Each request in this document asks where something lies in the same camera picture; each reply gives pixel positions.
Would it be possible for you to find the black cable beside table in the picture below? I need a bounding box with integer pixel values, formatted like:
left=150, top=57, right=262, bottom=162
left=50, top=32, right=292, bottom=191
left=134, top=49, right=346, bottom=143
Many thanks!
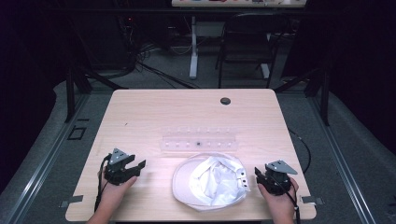
left=287, top=127, right=313, bottom=175

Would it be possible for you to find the person's right hand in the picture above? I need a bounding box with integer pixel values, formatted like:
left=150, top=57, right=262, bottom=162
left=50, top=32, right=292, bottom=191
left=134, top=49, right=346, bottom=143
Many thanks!
left=257, top=176, right=300, bottom=217

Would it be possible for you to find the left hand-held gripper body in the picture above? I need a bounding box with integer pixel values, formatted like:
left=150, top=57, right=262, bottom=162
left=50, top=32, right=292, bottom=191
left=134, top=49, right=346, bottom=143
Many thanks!
left=103, top=147, right=138, bottom=187

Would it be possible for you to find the grey metal table bracket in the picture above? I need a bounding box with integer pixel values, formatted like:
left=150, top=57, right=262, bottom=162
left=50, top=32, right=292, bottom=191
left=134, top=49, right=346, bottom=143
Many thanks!
left=59, top=194, right=84, bottom=209
left=300, top=195, right=325, bottom=206

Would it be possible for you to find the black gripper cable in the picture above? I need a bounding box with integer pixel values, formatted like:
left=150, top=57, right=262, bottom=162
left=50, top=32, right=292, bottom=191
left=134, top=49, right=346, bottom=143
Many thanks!
left=268, top=174, right=303, bottom=224
left=93, top=153, right=112, bottom=214

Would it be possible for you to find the black chair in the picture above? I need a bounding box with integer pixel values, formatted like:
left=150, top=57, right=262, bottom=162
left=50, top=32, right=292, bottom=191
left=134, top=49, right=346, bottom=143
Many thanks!
left=214, top=11, right=292, bottom=90

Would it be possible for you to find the black metal stand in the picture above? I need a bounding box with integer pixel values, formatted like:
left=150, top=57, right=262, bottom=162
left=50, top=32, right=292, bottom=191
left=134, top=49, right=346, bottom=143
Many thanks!
left=274, top=63, right=332, bottom=127
left=64, top=62, right=129, bottom=124

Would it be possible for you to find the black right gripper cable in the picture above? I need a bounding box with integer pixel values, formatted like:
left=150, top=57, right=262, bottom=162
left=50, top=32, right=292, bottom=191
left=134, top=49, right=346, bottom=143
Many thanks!
left=268, top=174, right=303, bottom=224

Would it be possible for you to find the aluminium floor rail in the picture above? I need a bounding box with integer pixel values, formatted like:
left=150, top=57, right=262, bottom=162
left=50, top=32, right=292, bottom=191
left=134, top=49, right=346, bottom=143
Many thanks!
left=306, top=92, right=377, bottom=224
left=5, top=92, right=92, bottom=224

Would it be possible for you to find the bundle of black floor cables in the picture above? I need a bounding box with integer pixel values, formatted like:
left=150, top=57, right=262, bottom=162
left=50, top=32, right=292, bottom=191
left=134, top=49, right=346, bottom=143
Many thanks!
left=115, top=15, right=200, bottom=90

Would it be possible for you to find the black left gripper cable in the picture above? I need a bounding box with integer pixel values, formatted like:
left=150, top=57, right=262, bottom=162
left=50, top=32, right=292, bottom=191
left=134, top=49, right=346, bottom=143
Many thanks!
left=93, top=153, right=112, bottom=214

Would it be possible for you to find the white desk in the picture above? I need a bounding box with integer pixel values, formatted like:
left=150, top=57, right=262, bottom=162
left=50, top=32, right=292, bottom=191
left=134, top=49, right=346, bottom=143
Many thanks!
left=171, top=0, right=307, bottom=80

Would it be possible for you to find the person's left hand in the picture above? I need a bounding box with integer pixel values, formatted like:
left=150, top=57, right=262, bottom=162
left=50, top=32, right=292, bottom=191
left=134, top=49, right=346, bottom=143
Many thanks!
left=98, top=170, right=139, bottom=207

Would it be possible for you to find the clear plastic rack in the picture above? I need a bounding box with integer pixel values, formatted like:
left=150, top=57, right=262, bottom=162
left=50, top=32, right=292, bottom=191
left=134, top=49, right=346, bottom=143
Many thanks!
left=160, top=125, right=239, bottom=154

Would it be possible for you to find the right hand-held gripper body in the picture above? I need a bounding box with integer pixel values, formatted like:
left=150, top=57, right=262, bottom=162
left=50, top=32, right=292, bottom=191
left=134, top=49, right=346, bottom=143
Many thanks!
left=263, top=160, right=299, bottom=197

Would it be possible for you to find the white cap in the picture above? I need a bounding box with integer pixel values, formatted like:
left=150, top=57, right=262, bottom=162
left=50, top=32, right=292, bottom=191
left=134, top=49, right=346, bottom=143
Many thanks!
left=171, top=151, right=251, bottom=213

